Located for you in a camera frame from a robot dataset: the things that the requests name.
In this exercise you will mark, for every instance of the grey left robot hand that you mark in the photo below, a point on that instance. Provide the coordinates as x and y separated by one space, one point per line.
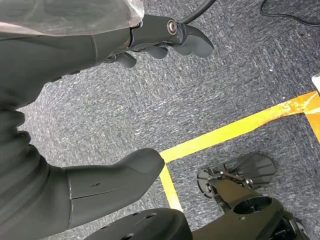
62 56

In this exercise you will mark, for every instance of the white object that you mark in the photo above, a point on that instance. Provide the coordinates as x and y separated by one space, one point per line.
316 83

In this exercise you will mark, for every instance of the black robot foot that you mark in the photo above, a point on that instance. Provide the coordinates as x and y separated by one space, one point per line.
250 205

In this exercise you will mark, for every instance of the clear plastic film cover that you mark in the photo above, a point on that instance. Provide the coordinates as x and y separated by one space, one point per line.
62 15

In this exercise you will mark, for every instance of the black robot leg shell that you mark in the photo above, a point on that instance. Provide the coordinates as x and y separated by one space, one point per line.
147 227

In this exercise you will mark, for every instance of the long yellow floor tape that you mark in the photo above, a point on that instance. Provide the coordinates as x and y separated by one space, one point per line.
232 130

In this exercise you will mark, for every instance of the short yellow floor tape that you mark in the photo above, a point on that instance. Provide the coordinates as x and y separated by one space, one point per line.
170 188

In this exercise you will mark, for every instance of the ribbed grey left arm sleeve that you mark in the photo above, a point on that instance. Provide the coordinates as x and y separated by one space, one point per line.
17 192

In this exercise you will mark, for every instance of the orange yellow floor tape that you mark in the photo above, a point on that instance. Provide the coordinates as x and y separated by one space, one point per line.
313 122

